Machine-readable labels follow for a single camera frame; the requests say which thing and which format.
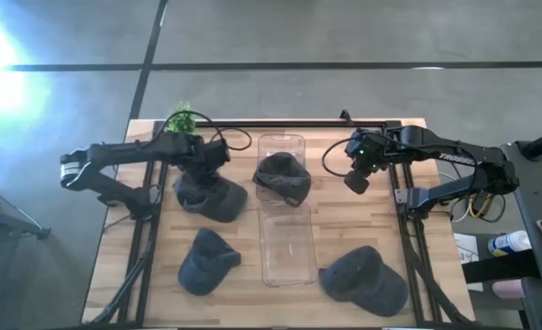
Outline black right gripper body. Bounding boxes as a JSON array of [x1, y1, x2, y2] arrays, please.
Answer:
[[346, 128, 391, 178]]

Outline small green plant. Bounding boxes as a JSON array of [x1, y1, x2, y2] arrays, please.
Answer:
[[166, 101, 197, 135]]

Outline dark grey cap, crumpled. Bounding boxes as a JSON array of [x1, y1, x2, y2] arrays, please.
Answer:
[[251, 151, 313, 208]]

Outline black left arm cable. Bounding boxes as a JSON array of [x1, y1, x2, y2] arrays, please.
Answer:
[[149, 109, 253, 152]]

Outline dark grey side table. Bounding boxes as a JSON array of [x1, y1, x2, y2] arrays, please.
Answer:
[[501, 138, 542, 288]]

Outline dark grey cap, folded brim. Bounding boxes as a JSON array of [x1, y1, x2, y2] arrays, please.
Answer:
[[177, 227, 243, 297]]

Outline white paper sheet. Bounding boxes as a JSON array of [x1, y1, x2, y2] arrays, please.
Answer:
[[453, 232, 485, 293]]

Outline dark grey cap, rounded crown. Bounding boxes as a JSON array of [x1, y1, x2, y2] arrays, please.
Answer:
[[172, 170, 249, 225]]

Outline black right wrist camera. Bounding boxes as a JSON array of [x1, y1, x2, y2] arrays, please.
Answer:
[[343, 170, 371, 195]]

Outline white bottle, blue yellow label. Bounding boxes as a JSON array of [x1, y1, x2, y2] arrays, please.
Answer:
[[486, 229, 533, 259]]

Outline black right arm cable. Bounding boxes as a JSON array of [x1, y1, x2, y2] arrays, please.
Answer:
[[320, 136, 353, 180]]

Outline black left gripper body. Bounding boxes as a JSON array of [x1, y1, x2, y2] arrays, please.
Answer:
[[191, 137, 232, 181]]

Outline pink cup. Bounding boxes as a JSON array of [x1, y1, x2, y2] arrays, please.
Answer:
[[491, 279, 526, 301]]

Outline dark grey cap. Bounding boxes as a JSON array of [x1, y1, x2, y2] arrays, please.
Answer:
[[177, 227, 243, 297], [172, 170, 249, 225], [317, 245, 410, 318], [251, 151, 313, 208]]

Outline white cable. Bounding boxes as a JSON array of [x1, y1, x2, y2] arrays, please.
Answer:
[[437, 170, 472, 225]]

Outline yellow wires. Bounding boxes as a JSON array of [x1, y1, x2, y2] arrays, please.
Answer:
[[467, 192, 492, 220]]

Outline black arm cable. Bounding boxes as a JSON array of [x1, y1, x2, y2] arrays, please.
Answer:
[[320, 136, 353, 180], [149, 109, 253, 152]]

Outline clear plastic bin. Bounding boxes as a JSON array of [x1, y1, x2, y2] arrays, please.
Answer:
[[257, 133, 308, 204], [258, 200, 319, 288]]

